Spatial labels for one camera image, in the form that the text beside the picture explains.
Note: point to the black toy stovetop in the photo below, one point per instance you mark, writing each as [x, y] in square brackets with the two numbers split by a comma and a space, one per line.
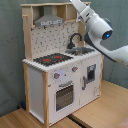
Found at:
[52, 59]

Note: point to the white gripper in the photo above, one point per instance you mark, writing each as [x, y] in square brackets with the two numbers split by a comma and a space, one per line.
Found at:
[85, 13]

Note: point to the white cabinet door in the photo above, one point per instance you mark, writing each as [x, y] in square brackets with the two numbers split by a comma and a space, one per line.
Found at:
[90, 79]

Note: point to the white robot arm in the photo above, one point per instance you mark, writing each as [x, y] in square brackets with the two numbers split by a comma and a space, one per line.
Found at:
[99, 29]

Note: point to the black toy faucet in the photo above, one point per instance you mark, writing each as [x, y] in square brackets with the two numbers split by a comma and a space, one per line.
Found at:
[74, 40]

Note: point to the wooden toy kitchen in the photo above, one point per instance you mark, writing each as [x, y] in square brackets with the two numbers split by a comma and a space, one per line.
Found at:
[46, 40]

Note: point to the grey range hood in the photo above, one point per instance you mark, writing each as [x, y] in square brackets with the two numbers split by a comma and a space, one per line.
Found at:
[48, 18]

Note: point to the grey toy sink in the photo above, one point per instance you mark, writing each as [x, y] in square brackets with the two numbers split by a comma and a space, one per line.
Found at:
[79, 51]

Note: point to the toy oven door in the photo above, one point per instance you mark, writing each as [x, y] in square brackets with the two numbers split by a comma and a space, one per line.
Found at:
[63, 97]

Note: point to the stove knob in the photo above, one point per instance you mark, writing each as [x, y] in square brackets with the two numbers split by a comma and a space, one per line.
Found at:
[74, 69]
[56, 75]

